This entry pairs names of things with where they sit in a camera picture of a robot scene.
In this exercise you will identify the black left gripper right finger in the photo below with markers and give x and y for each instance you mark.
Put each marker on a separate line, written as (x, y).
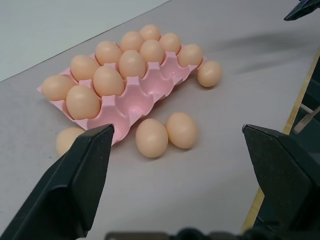
(282, 175)

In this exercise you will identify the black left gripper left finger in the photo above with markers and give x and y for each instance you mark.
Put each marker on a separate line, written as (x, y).
(67, 182)

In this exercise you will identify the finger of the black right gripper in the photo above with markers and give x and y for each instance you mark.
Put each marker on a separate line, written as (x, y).
(298, 11)

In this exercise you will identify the pink plastic egg tray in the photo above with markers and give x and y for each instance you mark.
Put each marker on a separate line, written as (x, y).
(140, 95)

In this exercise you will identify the beige egg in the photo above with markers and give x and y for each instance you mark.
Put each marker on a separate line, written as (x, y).
(182, 130)
(151, 51)
(151, 138)
(149, 32)
(65, 141)
(83, 67)
(131, 41)
(190, 55)
(108, 80)
(170, 43)
(82, 102)
(209, 73)
(131, 64)
(107, 53)
(56, 87)

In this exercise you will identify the white chair leg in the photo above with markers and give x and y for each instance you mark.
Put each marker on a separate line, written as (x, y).
(306, 119)

